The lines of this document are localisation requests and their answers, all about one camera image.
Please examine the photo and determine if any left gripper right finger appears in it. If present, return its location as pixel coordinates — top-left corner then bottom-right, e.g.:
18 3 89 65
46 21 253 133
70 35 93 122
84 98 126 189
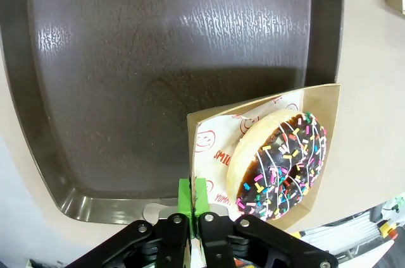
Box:
192 178 339 268

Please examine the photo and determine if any yellow emergency stop box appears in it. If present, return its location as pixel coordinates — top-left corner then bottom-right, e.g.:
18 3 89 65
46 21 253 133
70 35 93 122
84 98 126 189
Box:
378 219 400 240

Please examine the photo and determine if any printed white paper liner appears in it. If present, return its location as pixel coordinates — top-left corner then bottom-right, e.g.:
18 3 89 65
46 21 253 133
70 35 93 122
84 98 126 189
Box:
193 92 306 215

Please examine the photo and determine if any dark donut with white drizzle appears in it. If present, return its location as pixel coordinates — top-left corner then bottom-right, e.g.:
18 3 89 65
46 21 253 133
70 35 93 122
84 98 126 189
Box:
226 109 328 221

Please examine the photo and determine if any brown handled tray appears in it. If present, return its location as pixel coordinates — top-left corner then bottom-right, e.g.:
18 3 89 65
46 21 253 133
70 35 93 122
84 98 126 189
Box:
0 0 345 225

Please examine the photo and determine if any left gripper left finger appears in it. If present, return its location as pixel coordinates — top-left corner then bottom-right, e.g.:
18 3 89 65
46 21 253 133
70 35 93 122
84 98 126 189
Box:
66 178 194 268

